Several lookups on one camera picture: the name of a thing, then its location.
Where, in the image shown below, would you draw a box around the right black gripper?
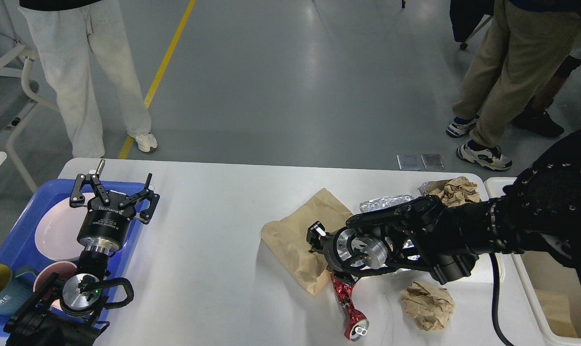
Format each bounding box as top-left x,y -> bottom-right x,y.
306,221 -> 391,285

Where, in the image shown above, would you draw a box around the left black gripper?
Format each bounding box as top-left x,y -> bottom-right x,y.
70,159 -> 160,255

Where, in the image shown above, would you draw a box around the brown paper bag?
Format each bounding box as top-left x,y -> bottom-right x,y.
261,188 -> 352,296

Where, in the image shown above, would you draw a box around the pink plate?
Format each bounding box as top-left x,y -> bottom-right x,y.
34,193 -> 88,261

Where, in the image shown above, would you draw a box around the pink mug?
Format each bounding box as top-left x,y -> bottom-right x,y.
33,261 -> 80,310

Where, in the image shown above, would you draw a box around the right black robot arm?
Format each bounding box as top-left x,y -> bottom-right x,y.
306,129 -> 581,346

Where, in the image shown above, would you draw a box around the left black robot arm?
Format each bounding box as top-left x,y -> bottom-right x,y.
3,160 -> 160,346

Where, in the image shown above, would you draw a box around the crumpled aluminium foil tray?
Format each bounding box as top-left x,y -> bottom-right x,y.
359,194 -> 415,213

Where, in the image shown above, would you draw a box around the blue plastic tray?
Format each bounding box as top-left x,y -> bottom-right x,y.
0,179 -> 144,342

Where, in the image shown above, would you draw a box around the crushed red can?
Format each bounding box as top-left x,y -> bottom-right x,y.
330,273 -> 369,342

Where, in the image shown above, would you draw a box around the floor outlet plates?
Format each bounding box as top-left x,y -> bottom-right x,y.
396,154 -> 446,171

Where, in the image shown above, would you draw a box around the teal mug yellow inside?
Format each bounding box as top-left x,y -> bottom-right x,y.
0,263 -> 39,317

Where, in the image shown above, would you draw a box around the crumpled brown paper ball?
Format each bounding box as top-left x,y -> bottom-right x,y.
399,281 -> 456,332

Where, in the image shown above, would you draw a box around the foil bowl with paper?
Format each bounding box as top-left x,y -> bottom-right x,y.
418,176 -> 481,207

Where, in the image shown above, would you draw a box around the grey office chair left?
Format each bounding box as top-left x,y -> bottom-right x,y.
0,0 -> 60,193

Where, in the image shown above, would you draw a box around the person in white trousers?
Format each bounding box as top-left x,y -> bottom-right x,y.
19,0 -> 158,158

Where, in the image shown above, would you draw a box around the white paper cup lying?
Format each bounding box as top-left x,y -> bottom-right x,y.
493,253 -> 505,284

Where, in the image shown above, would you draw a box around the person in black shorts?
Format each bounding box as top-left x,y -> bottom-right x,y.
512,39 -> 581,137

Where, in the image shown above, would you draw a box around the white plastic bin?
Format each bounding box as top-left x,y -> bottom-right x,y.
484,177 -> 581,345

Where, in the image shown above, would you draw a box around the white office chair right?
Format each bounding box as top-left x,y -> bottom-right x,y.
450,0 -> 495,50

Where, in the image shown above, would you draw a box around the person in khaki trousers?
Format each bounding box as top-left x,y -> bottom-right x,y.
446,0 -> 581,172

